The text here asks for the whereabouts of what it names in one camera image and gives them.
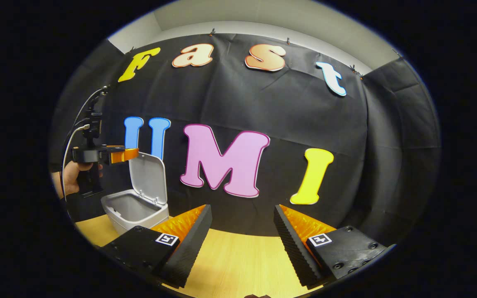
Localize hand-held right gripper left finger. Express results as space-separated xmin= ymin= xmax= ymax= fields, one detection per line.
xmin=99 ymin=204 xmax=213 ymax=289

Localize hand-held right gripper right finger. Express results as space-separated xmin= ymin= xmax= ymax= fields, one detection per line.
xmin=273 ymin=204 xmax=388 ymax=290

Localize grey desktop garbage bin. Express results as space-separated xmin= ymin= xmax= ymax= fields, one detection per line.
xmin=101 ymin=152 xmax=169 ymax=236

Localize wooden desktop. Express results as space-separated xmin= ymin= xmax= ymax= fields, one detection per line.
xmin=75 ymin=213 xmax=322 ymax=298

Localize black backdrop cloth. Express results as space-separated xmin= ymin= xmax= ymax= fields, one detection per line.
xmin=49 ymin=33 xmax=442 ymax=249

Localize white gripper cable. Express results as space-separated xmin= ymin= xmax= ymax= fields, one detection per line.
xmin=61 ymin=124 xmax=90 ymax=203

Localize thin grey gripper cable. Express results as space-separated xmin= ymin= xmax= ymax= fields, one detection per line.
xmin=73 ymin=86 xmax=109 ymax=133

